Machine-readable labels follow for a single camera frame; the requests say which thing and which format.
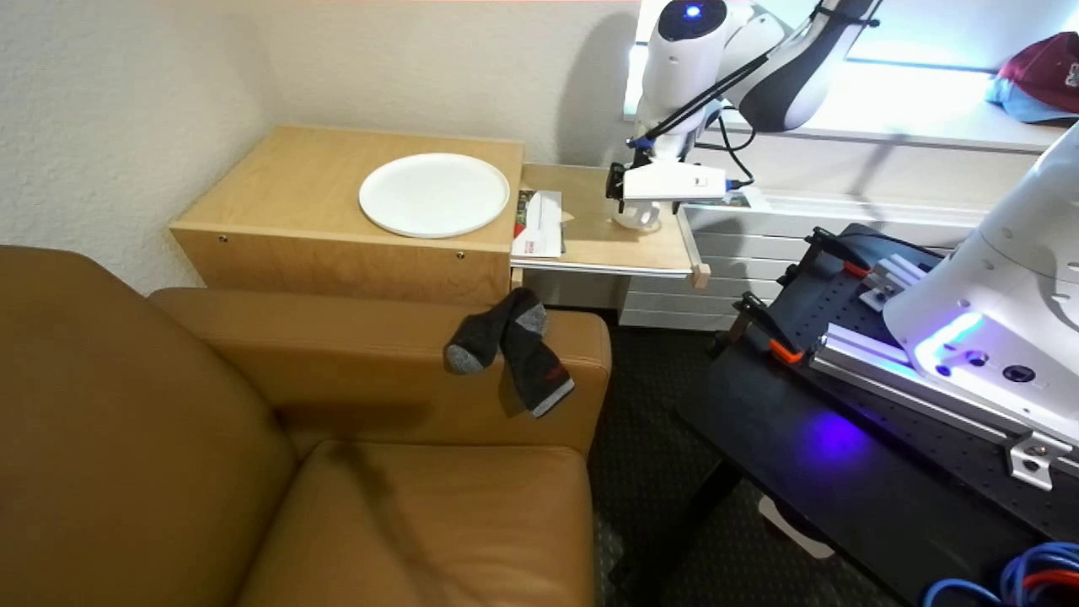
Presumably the black robot table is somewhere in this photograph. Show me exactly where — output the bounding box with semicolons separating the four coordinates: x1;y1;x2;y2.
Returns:
636;222;1079;607

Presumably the aluminium mounting rail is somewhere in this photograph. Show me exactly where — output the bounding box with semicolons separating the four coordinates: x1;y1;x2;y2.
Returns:
805;318;1079;476

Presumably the black clamp with orange handle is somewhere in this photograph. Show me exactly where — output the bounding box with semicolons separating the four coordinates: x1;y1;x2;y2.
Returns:
735;291;811;372
802;226;874;282

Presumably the brown leather armchair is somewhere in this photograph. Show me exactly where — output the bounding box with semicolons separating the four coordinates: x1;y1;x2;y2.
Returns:
0;242;618;607

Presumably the light blue cap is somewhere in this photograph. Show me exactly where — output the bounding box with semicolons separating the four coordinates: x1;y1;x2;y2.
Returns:
985;75;1079;129

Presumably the white round plate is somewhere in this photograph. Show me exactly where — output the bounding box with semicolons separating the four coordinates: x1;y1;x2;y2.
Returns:
353;153;513;242

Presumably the wooden pull-out tray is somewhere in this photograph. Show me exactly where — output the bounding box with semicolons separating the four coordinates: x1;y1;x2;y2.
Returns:
506;157;715;282

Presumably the maroon cap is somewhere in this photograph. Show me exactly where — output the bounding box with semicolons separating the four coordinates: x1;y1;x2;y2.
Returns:
995;27;1079;114

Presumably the dark grey sock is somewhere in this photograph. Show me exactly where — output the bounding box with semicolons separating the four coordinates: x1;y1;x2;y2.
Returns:
443;287;534;377

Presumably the grey sock with red stripe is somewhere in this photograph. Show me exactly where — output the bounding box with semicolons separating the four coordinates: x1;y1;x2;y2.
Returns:
498;294;580;421

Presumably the white brochure with red print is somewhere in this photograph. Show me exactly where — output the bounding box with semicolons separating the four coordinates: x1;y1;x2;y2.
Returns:
508;186;566;265

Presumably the silver metal corner bracket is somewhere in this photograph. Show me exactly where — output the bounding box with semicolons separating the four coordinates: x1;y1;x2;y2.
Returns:
1006;430;1059;495

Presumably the red cable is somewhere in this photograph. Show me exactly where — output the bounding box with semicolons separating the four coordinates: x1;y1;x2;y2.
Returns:
1015;567;1079;599

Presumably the blue cable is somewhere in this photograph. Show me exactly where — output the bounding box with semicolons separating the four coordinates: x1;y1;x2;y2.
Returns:
921;538;1079;607

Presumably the light wooden side table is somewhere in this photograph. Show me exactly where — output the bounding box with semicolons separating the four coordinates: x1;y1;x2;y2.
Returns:
167;120;530;311

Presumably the green leaflet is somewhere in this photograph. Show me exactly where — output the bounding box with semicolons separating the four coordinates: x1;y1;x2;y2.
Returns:
513;186;539;242

